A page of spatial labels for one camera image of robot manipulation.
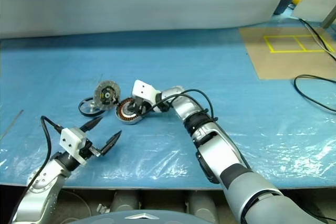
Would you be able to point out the grey robot torso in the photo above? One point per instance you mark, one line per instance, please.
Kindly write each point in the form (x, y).
(141, 217)

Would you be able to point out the blue table cover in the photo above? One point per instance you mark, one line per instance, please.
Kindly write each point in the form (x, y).
(183, 64)

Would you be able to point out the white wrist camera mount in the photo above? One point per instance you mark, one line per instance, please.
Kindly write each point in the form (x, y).
(68, 138)
(143, 89)

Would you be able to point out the aluminium profile post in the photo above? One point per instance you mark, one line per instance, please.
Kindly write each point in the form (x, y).
(330, 18)

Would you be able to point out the spoked rotor black rim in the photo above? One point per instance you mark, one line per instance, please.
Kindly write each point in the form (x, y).
(90, 108)

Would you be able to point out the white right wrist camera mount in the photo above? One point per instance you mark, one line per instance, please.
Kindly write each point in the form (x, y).
(143, 89)

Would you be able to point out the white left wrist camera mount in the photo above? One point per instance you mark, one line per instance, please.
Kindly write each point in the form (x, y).
(68, 138)

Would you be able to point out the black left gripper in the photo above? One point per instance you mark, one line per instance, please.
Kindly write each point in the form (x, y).
(84, 151)

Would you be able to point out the small white clip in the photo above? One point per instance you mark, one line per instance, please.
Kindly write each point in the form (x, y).
(103, 207)

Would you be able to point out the round silver motor lid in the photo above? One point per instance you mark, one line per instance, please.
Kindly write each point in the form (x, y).
(106, 95)

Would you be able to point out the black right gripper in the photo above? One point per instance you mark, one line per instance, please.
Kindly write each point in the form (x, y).
(146, 106)

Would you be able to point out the motor housing copper windings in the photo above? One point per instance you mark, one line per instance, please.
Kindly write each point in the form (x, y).
(123, 114)

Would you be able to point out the grey rounded cylinder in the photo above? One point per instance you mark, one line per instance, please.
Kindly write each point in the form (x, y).
(202, 204)
(125, 200)

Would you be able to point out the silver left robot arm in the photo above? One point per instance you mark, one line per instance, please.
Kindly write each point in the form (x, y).
(39, 197)

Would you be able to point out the brown cardboard sheet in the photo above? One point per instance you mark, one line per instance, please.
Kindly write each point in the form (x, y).
(283, 64)

